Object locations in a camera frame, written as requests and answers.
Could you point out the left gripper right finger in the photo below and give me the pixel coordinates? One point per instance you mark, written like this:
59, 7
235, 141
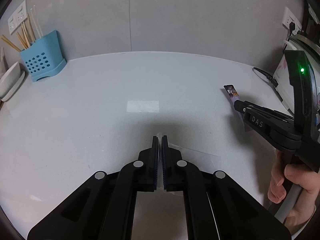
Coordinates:
216, 206

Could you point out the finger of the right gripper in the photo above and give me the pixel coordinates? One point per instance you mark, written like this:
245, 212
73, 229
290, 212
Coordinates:
264, 110

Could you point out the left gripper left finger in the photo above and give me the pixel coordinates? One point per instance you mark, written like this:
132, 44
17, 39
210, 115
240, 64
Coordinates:
102, 207

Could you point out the purple sachet packet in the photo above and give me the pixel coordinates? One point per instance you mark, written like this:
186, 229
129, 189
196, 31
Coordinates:
237, 104

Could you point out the clear small plastic bag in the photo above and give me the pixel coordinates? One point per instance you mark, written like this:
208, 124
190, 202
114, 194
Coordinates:
204, 161

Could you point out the person right hand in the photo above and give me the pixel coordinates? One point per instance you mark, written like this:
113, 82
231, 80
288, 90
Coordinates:
300, 185

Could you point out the white bowl on plate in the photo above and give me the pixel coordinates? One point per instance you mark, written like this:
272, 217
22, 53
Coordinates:
11, 81

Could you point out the blue chopstick holder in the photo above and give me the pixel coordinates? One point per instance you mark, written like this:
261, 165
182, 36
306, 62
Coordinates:
44, 57

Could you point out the wooden chopsticks bundle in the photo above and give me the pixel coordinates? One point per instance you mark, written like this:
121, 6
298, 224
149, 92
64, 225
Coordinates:
26, 37

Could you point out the right wall socket panel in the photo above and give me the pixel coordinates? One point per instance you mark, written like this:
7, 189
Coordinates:
288, 19

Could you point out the wall socket panel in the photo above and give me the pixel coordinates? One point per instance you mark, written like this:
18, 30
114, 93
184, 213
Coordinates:
288, 19
17, 17

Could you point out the left wall socket panel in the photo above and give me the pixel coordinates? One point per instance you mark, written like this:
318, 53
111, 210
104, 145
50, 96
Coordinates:
17, 17

